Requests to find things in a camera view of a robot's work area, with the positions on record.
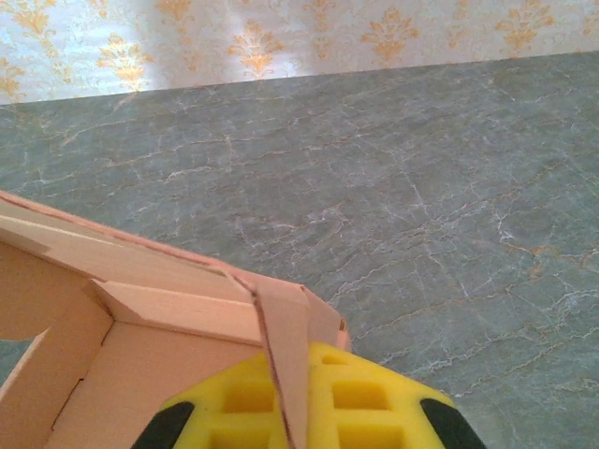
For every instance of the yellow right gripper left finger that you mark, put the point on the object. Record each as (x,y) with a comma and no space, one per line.
(206,421)

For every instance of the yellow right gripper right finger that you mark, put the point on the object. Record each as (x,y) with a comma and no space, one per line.
(407,421)

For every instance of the brown cardboard box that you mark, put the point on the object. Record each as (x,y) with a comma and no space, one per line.
(164,365)

